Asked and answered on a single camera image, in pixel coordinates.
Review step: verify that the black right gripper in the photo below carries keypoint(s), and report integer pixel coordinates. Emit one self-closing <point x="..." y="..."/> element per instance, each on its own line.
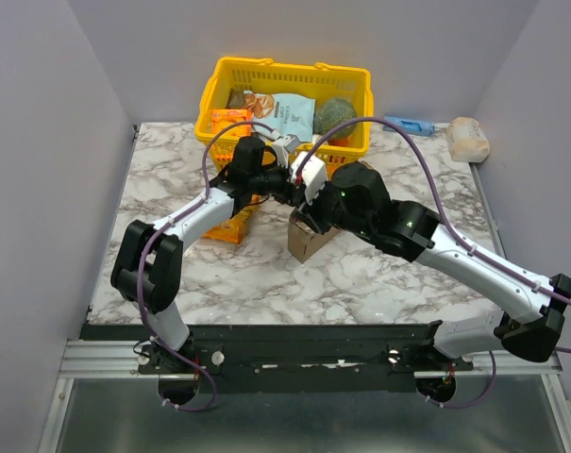
<point x="314" y="213"/>

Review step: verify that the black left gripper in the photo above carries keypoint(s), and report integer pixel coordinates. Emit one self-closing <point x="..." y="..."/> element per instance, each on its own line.
<point x="289" y="190"/>

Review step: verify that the brown cardboard express box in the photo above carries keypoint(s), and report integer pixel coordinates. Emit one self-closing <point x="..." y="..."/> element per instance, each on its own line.
<point x="308" y="240"/>

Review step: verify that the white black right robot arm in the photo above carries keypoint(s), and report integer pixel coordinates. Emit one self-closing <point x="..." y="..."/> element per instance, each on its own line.
<point x="527" y="322"/>

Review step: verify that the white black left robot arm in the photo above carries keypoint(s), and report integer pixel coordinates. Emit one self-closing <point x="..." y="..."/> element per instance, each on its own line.
<point x="147" y="270"/>

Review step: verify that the orange snack box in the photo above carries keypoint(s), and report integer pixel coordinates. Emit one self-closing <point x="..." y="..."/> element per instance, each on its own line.
<point x="222" y="118"/>

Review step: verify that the white cup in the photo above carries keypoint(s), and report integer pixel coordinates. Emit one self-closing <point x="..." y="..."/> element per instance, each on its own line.
<point x="318" y="139"/>

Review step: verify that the orange fruit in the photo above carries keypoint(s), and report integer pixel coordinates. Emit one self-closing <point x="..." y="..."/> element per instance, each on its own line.
<point x="343" y="142"/>

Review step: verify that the orange gummy candy bag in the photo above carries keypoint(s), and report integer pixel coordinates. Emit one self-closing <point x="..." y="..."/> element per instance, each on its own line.
<point x="234" y="229"/>

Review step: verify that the light blue cassava chips bag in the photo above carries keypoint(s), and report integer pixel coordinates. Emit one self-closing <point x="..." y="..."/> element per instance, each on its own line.
<point x="287" y="113"/>

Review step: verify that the green netted melon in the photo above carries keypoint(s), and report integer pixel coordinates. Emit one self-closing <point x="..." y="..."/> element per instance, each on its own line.
<point x="332" y="113"/>

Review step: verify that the yellow plastic shopping basket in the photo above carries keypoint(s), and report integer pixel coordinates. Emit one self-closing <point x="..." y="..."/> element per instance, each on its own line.
<point x="320" y="82"/>

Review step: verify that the blue flat package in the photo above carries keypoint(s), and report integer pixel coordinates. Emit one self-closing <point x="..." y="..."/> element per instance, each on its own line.
<point x="413" y="127"/>

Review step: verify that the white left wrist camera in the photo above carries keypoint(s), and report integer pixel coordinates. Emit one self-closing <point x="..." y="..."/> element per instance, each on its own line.
<point x="283" y="147"/>

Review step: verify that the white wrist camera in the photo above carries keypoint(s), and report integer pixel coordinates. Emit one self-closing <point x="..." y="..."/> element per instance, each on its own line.
<point x="312" y="176"/>
<point x="283" y="147"/>

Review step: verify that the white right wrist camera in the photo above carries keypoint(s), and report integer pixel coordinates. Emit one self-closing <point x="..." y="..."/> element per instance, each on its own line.
<point x="312" y="176"/>

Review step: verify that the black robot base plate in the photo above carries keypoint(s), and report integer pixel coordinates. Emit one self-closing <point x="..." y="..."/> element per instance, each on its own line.
<point x="306" y="359"/>

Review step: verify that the aluminium frame rail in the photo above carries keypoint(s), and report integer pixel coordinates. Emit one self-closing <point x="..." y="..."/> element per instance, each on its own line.
<point x="116" y="360"/>

